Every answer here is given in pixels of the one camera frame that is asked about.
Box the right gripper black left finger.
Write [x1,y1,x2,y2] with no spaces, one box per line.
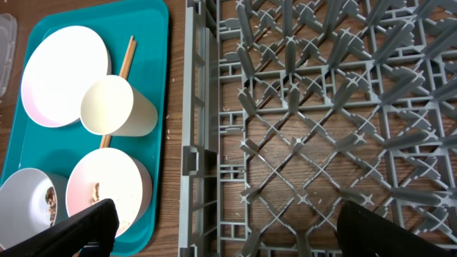
[1,198,119,257]

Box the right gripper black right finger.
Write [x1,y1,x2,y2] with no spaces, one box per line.
[336,201,453,257]

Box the pink bowl with rice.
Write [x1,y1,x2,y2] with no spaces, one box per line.
[66,148,153,237]

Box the small grey bowl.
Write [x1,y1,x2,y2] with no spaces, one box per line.
[1,168,68,249]

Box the cream plastic cup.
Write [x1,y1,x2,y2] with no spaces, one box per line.
[80,75,159,136]

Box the grey dishwasher rack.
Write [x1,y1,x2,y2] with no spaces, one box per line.
[179,1,456,256]

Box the clear plastic waste bin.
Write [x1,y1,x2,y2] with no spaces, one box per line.
[0,13,18,97]

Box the brown food scrap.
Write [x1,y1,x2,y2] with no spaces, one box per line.
[45,187,57,226]

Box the teal plastic tray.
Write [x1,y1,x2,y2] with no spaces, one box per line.
[0,0,170,257]

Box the wooden chopstick right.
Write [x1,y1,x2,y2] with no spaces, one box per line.
[103,38,138,149]

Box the wooden chopstick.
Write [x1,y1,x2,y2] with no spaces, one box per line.
[99,35,135,149]
[103,38,138,149]

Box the large white plate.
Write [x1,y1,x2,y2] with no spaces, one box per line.
[21,26,111,128]

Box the wooden chopstick left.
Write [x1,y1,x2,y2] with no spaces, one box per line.
[99,35,135,149]

